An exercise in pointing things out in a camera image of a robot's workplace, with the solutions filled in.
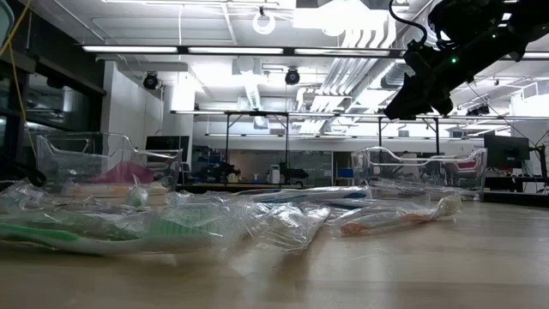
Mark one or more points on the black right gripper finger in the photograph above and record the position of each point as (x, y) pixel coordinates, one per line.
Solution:
(391, 110)
(412, 105)

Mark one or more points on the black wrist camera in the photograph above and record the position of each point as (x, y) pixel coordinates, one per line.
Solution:
(414, 48)

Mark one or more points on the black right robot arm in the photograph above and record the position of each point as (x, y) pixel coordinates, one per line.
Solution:
(493, 30)

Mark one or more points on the blue storage bin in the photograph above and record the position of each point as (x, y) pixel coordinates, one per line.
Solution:
(345, 173)

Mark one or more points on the teal plastic basket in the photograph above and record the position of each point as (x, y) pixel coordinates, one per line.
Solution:
(5, 21)

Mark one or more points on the black monitor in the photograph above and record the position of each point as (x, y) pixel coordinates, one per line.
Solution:
(167, 148)
(506, 151)

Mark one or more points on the black workstation robot arm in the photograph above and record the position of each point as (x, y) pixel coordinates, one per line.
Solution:
(293, 173)
(218, 169)

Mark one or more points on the clear plastic bin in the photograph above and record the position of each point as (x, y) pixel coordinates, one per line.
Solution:
(480, 171)
(56, 163)

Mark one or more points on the black aluminium rig frame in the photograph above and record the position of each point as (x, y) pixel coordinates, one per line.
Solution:
(257, 189)

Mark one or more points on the pink paper sheet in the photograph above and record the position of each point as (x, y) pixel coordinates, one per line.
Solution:
(124, 173)

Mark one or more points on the black ceiling camera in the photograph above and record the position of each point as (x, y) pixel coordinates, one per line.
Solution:
(150, 80)
(292, 76)

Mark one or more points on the black workstation frame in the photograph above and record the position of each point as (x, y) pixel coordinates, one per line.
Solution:
(257, 113)

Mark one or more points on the silver ceiling ducts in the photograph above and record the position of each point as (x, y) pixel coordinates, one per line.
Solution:
(351, 77)

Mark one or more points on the blue toothbrush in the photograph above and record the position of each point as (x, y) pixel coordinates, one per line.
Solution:
(300, 195)
(343, 205)

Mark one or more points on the white device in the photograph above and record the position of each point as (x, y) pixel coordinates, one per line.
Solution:
(273, 173)

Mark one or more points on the black bar with lights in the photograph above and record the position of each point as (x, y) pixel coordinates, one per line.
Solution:
(236, 50)

